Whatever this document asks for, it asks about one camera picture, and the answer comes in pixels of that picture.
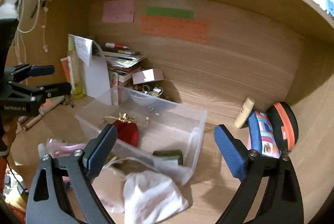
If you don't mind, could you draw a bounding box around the white drawstring cloth bag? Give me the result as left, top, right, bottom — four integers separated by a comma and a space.
123, 170, 189, 223

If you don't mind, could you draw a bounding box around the red velvet gold-trim pouch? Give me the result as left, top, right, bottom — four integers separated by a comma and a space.
102, 113, 149, 147

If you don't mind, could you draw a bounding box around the dark green glass bottle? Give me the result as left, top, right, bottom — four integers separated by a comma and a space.
152, 149, 183, 166

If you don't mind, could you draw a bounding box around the yellow-green spray bottle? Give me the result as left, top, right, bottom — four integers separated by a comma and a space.
67, 34, 84, 99

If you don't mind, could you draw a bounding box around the orange jacket sleeve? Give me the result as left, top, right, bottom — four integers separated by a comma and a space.
0, 157, 7, 194

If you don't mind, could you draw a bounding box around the white plush toy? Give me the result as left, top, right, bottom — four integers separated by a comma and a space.
1, 0, 19, 19

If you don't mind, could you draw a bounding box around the blue patchwork pencil case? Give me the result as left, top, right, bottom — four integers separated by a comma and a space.
247, 111, 281, 159

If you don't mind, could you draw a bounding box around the black orange round case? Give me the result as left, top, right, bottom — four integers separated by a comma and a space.
266, 101, 299, 153

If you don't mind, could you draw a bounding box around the red white marker pen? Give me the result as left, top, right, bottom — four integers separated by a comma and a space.
105, 43, 130, 49

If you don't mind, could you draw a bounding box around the stack of books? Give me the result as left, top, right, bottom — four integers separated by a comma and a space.
103, 51, 146, 87

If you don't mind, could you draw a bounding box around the pink sticky note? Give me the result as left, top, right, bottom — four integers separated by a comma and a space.
101, 0, 135, 23

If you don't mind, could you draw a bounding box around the clear plastic storage bin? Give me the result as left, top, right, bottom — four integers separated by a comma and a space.
75, 86, 207, 185

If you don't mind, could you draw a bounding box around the small white pink box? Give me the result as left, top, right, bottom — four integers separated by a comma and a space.
132, 69, 164, 84

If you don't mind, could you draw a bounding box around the green sticky note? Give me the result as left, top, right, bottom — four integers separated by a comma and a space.
146, 6, 194, 20

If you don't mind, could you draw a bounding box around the orange sticky note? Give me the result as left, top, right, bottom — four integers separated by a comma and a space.
140, 15, 209, 45

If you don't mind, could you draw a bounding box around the white hanging cord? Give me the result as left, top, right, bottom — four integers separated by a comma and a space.
14, 0, 43, 65

